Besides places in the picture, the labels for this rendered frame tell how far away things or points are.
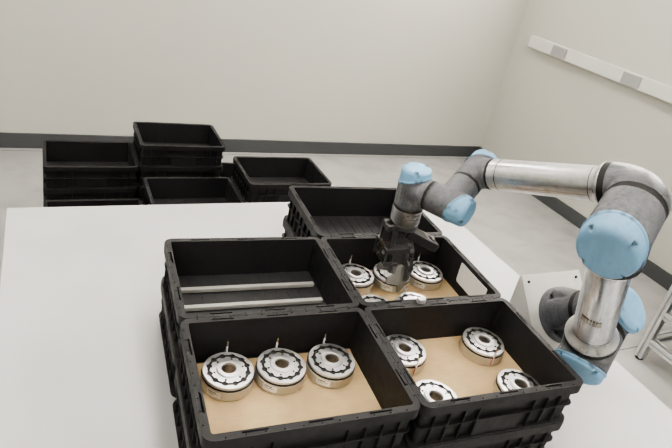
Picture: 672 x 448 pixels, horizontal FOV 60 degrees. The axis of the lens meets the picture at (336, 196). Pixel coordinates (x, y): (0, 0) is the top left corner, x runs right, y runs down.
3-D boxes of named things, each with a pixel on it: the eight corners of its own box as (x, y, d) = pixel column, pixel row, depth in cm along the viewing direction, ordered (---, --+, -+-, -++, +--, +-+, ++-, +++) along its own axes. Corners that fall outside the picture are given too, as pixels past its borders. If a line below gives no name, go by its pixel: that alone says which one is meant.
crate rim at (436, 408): (421, 418, 107) (424, 409, 106) (359, 315, 131) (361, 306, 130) (583, 392, 123) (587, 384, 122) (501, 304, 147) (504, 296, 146)
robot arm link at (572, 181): (684, 149, 109) (467, 139, 145) (664, 184, 104) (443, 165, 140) (690, 197, 115) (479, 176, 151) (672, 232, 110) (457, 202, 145)
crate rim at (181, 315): (317, 243, 155) (318, 236, 154) (359, 314, 131) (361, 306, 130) (162, 246, 139) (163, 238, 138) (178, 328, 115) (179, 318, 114)
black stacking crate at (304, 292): (310, 273, 159) (318, 238, 154) (349, 347, 135) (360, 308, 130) (160, 279, 143) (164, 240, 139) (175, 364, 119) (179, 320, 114)
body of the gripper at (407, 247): (372, 252, 153) (380, 213, 147) (401, 249, 156) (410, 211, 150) (383, 269, 147) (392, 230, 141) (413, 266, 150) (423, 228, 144)
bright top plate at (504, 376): (516, 408, 121) (517, 406, 121) (487, 373, 129) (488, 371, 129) (551, 400, 126) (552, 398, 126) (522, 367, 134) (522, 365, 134)
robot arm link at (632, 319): (612, 312, 152) (659, 307, 141) (591, 350, 146) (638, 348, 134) (584, 278, 151) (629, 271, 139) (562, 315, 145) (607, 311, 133)
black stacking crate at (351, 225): (391, 218, 200) (400, 189, 195) (433, 267, 175) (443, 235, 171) (282, 218, 184) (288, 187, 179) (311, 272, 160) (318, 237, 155)
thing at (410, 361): (395, 369, 124) (396, 367, 124) (374, 338, 132) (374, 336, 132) (433, 363, 129) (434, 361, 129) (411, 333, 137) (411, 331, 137)
